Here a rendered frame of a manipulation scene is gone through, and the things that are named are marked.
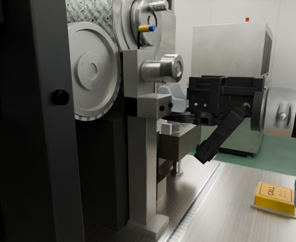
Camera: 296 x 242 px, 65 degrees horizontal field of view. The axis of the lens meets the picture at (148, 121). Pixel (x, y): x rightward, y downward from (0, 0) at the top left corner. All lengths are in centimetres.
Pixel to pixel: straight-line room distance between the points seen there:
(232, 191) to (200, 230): 17
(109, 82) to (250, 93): 22
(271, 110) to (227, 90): 7
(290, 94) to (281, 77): 447
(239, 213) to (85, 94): 37
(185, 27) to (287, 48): 195
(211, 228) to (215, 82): 26
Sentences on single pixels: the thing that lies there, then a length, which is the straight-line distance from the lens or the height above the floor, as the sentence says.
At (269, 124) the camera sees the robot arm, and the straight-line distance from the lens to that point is 38.
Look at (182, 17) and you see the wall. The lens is 533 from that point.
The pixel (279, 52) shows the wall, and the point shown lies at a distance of 485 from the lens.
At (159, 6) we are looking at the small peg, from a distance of 39.
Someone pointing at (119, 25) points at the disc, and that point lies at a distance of 36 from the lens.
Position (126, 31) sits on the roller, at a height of 123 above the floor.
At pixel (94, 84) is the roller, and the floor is 116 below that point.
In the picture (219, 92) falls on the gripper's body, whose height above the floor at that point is 114.
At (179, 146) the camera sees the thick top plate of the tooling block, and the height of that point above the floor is 101.
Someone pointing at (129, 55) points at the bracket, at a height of 120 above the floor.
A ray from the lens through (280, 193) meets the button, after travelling 57.
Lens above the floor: 118
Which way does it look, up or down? 14 degrees down
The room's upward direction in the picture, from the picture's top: straight up
